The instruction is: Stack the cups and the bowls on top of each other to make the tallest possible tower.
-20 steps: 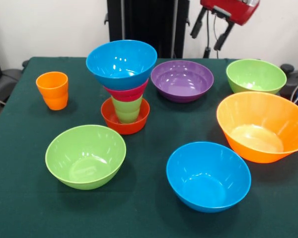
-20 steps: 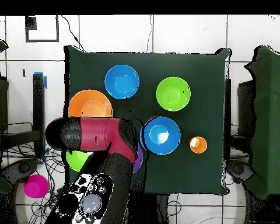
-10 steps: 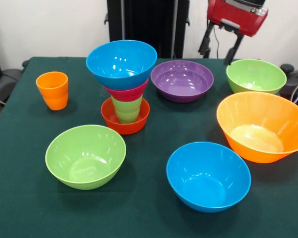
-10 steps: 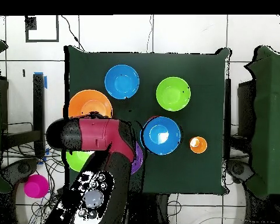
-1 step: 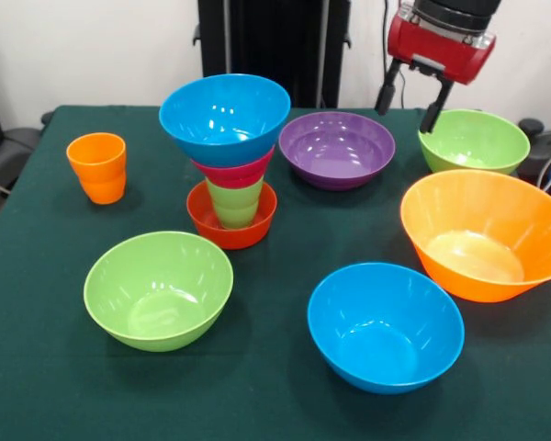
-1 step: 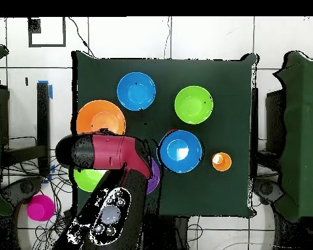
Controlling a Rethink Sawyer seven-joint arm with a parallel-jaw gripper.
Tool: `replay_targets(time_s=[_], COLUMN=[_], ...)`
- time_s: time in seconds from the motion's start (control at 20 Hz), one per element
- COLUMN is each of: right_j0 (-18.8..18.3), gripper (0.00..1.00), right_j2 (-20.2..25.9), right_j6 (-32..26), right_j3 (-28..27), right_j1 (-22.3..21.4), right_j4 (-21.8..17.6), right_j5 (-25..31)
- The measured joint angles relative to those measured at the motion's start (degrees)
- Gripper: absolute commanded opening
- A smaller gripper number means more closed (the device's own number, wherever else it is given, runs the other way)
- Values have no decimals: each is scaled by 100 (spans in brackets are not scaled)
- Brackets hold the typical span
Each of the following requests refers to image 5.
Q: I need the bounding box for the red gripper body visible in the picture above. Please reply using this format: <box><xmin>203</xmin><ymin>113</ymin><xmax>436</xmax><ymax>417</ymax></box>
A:
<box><xmin>387</xmin><ymin>3</ymin><xmax>498</xmax><ymax>86</ymax></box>

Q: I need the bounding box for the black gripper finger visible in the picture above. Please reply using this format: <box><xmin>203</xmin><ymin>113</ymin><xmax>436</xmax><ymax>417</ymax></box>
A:
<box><xmin>419</xmin><ymin>73</ymin><xmax>456</xmax><ymax>135</ymax></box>
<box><xmin>374</xmin><ymin>55</ymin><xmax>403</xmax><ymax>117</ymax></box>

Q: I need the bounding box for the purple plastic bowl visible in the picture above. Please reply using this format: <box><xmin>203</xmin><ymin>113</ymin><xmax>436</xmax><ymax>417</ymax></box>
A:
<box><xmin>277</xmin><ymin>110</ymin><xmax>397</xmax><ymax>192</ymax></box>

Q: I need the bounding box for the large orange plastic bowl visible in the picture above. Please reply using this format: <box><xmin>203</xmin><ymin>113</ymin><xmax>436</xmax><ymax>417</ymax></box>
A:
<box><xmin>399</xmin><ymin>168</ymin><xmax>551</xmax><ymax>304</ymax></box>

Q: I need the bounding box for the blue plastic bowl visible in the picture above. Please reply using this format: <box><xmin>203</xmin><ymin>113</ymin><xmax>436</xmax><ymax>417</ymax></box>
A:
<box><xmin>307</xmin><ymin>262</ymin><xmax>466</xmax><ymax>396</ymax></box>
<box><xmin>158</xmin><ymin>73</ymin><xmax>292</xmax><ymax>169</ymax></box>

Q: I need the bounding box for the pink plastic bowl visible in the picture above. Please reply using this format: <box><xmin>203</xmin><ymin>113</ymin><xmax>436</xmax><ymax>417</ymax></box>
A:
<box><xmin>190</xmin><ymin>145</ymin><xmax>276</xmax><ymax>190</ymax></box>

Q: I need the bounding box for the green plastic cup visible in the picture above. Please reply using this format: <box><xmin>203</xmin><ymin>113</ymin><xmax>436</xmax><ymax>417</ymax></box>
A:
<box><xmin>205</xmin><ymin>175</ymin><xmax>266</xmax><ymax>231</ymax></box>

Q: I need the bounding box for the red plastic bowl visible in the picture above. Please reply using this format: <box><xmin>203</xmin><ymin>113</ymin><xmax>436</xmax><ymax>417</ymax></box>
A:
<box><xmin>186</xmin><ymin>179</ymin><xmax>278</xmax><ymax>251</ymax></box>

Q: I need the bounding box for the green plastic bowl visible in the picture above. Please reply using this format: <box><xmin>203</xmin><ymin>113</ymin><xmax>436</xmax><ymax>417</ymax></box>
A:
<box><xmin>83</xmin><ymin>230</ymin><xmax>235</xmax><ymax>354</ymax></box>
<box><xmin>417</xmin><ymin>108</ymin><xmax>532</xmax><ymax>176</ymax></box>

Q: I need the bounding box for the black office chair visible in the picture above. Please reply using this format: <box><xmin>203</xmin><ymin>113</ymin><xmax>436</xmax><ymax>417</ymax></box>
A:
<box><xmin>0</xmin><ymin>109</ymin><xmax>56</xmax><ymax>198</ymax></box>
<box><xmin>516</xmin><ymin>117</ymin><xmax>551</xmax><ymax>192</ymax></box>

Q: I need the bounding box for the orange plastic cup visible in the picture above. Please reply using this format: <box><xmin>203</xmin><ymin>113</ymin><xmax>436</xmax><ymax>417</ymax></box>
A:
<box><xmin>65</xmin><ymin>131</ymin><xmax>128</xmax><ymax>206</ymax></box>

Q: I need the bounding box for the dark green tablecloth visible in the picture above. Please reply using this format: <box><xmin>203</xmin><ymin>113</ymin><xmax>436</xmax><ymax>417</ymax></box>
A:
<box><xmin>0</xmin><ymin>104</ymin><xmax>551</xmax><ymax>441</ymax></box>

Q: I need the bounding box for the black wall cable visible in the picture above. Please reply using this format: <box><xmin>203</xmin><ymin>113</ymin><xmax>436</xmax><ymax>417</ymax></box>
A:
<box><xmin>375</xmin><ymin>0</ymin><xmax>408</xmax><ymax>109</ymax></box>

